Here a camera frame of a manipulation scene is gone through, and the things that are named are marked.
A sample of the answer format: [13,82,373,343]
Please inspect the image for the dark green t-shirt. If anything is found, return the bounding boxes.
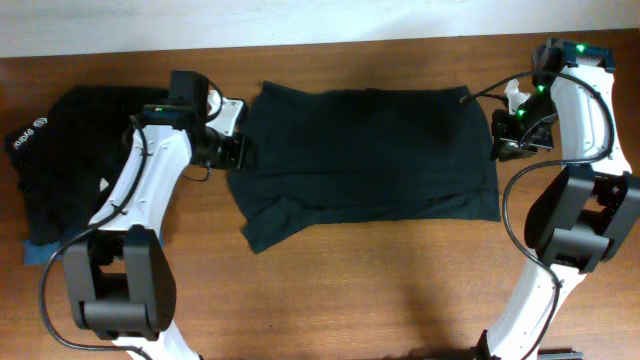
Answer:
[228,82,500,253]

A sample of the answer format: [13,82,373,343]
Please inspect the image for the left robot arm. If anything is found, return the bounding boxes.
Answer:
[54,71,250,359]

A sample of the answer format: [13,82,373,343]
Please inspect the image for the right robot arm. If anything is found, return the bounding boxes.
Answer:
[474,38,639,359]

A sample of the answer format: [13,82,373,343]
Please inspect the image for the black folded garment with logo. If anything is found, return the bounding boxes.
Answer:
[4,85,168,246]

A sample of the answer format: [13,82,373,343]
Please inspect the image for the blue denim jeans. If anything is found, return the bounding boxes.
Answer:
[22,227,83,266]

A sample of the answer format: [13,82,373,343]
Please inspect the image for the right black cable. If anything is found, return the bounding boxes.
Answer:
[459,69,616,360]

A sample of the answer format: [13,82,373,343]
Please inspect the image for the black cable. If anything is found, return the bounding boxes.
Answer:
[459,69,616,360]
[38,114,156,360]

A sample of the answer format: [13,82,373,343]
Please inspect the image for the left black cable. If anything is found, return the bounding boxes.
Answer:
[38,114,156,360]

